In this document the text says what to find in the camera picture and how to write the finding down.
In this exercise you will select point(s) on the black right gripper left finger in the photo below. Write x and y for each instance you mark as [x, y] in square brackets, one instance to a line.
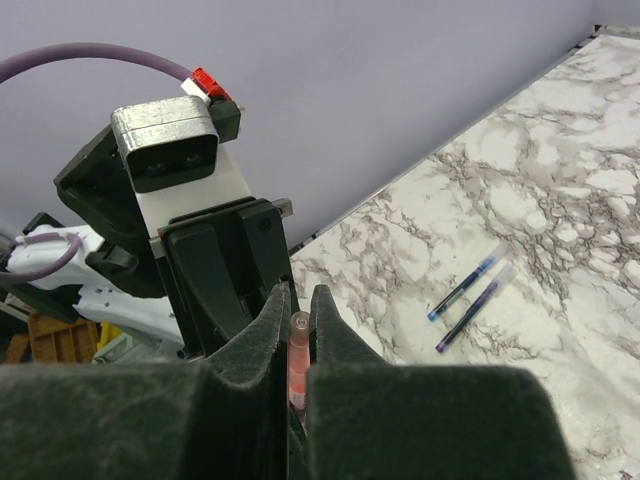
[220, 417]

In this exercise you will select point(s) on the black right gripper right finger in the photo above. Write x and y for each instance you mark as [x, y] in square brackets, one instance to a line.
[369, 419]

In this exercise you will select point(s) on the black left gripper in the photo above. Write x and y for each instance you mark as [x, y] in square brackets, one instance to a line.
[218, 267]

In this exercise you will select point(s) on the red pen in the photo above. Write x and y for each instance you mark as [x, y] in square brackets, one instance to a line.
[299, 362]

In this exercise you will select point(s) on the purple gel pen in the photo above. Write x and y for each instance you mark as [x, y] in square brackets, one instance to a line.
[491, 290]

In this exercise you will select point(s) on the blue gel pen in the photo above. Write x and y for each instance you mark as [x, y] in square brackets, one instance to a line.
[483, 267]

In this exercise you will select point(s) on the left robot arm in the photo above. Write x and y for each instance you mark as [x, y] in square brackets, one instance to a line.
[105, 270]

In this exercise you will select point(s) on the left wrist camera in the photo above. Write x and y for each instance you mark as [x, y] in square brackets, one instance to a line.
[165, 143]

